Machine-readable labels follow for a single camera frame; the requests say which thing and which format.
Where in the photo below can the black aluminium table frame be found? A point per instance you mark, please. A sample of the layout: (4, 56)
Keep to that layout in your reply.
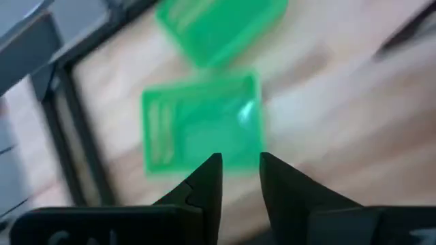
(91, 146)

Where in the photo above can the green plastic basket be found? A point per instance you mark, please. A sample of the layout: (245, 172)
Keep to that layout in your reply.
(201, 126)
(221, 27)

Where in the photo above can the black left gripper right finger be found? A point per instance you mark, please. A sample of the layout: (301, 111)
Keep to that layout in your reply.
(286, 197)

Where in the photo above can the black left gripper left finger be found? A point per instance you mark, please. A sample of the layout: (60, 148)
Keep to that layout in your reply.
(211, 190)

